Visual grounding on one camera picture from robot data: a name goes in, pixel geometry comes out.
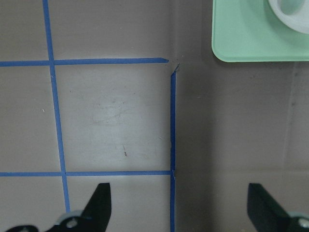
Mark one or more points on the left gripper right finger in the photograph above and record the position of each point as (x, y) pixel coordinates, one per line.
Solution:
(267, 215)

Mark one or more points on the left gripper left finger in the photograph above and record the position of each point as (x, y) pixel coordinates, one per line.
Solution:
(94, 217)

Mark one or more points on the white round plate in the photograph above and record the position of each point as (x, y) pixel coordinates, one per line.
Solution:
(298, 22)

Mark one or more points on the light green tray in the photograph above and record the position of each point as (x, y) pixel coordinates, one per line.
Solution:
(249, 31)

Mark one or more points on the green plastic spoon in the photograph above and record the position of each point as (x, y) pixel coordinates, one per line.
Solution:
(291, 7)

